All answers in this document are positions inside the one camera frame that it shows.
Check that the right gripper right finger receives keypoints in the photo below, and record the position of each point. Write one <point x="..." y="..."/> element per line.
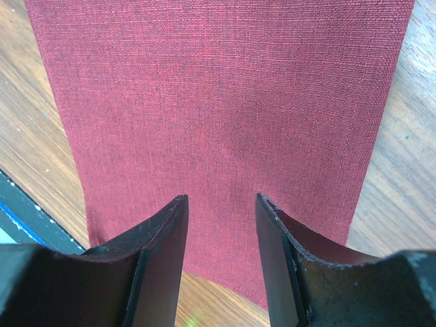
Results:
<point x="311" y="280"/>

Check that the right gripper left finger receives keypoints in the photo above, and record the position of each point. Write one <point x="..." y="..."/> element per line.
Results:
<point x="131" y="280"/>

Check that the dark red cloth napkin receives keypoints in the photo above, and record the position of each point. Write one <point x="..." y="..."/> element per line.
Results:
<point x="220" y="101"/>

